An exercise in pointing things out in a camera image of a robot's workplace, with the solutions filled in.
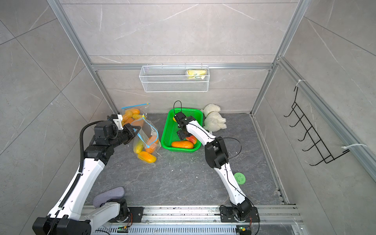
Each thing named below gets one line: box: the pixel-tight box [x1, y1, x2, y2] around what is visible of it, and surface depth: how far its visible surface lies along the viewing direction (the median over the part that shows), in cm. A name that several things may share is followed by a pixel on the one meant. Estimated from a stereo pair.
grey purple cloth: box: [93, 186, 126, 209], surface depth 80 cm
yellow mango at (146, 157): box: [137, 150, 157, 164], surface depth 92 cm
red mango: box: [185, 135, 198, 145], surface depth 100 cm
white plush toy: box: [200, 103, 227, 132], surface depth 109 cm
